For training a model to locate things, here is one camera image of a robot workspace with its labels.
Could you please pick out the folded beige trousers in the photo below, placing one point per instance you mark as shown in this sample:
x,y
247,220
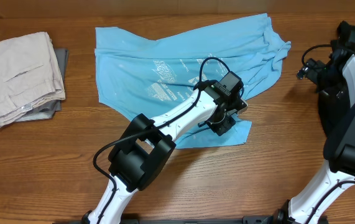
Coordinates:
x,y
15,77

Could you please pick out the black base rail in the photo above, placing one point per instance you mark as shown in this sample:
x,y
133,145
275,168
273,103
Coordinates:
x,y
244,220

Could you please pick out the folded grey garment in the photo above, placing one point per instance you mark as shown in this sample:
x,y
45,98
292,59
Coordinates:
x,y
59,62

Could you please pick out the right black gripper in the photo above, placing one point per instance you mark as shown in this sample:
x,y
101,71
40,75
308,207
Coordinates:
x,y
313,69

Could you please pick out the black garment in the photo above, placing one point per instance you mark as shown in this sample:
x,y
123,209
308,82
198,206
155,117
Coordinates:
x,y
334,102

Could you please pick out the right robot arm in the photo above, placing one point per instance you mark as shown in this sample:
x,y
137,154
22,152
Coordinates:
x,y
336,175

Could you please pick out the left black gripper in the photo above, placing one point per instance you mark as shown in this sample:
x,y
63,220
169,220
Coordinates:
x,y
221,127

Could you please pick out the light blue t-shirt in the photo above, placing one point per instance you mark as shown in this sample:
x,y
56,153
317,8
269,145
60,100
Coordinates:
x,y
135,75

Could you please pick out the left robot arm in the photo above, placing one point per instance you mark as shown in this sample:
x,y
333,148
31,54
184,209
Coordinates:
x,y
146,145

